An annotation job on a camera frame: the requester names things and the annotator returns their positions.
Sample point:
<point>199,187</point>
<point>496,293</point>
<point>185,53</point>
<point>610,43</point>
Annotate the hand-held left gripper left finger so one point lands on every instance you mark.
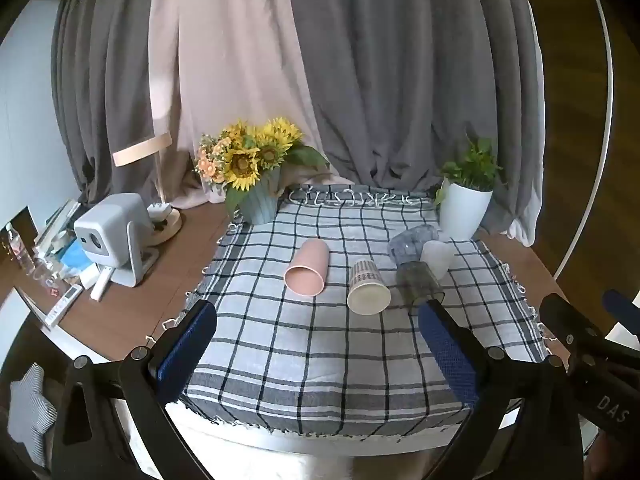
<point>186,355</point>

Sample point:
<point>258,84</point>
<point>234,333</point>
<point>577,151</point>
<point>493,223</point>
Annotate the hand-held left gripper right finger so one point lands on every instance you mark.
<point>448,355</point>

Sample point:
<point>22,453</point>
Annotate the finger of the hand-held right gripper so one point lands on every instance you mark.
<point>621,304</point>
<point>567,321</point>

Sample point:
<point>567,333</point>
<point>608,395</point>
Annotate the dark transparent cup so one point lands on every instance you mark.
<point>417,285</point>

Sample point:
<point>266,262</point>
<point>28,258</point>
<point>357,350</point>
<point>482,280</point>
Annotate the white cup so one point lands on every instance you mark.
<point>438,257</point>

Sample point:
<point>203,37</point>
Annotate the patterned paper cup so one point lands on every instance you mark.
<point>368,292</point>

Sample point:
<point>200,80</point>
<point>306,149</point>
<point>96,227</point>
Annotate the clear bluish cup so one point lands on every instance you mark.
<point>407,245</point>

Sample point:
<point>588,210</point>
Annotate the pink cup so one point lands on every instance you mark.
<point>306,271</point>

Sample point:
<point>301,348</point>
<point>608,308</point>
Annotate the white stick-shaped device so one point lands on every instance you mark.
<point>101,284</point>

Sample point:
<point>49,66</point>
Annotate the checked tablecloth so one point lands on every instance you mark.
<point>300,355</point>

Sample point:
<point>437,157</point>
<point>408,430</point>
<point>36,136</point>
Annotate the white remote control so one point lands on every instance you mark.
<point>63,305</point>

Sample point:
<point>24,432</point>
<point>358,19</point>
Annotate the white plant pot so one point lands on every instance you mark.
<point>462,212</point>

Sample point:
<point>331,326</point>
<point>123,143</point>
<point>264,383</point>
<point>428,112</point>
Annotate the blue packet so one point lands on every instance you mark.
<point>77,257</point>

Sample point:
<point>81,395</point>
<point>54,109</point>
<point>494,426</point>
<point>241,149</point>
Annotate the grey and white projector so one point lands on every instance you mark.
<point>107,230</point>

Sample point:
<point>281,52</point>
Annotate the striped star cushion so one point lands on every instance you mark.
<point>30,410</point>

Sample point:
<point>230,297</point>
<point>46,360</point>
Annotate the teal ribbed vase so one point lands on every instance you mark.
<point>260,202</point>

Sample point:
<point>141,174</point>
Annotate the white curved pole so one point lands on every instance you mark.
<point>602,135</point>

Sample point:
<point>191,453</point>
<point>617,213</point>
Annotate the green potted plant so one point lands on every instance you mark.
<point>472,165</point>

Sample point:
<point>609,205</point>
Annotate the stack of books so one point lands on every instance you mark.
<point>55,225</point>

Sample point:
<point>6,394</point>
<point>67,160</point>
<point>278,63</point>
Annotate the clear plastic bottle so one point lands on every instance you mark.
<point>17,247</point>

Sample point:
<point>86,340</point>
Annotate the white desk lamp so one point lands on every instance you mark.
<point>142,149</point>

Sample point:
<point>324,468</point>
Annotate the sunflower bouquet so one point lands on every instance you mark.
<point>250,152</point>

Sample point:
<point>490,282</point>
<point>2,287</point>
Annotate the grey curtain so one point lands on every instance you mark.
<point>410,70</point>
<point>105,85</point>

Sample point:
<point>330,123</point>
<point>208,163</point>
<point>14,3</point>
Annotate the pink curtain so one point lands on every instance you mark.
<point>225,70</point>

